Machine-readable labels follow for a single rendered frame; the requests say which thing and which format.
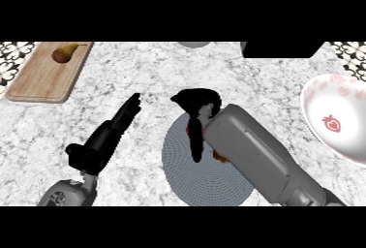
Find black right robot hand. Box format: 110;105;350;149
170;88;224;164

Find round grey woven placemat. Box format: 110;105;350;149
161;112;255;207

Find white bowl with strawberry print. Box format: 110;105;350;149
298;73;366;168

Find grey round container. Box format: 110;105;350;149
177;42;211;49

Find black appliance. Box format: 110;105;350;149
240;42;326;59

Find brown pear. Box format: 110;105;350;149
50;43;79;64

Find wooden cutting board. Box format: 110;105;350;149
4;42;94;105

